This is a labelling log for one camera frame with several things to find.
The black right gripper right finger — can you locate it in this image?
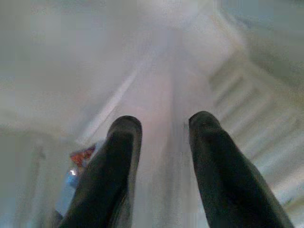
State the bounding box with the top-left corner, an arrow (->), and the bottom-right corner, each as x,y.
188,111 -> 295,228

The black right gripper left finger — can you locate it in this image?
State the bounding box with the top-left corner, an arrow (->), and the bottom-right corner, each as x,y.
58,115 -> 143,228

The white fridge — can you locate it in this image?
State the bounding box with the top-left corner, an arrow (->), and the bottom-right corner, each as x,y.
0,0 -> 304,228

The red blue snack package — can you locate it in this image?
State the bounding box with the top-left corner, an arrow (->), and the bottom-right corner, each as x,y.
55,144 -> 96,216

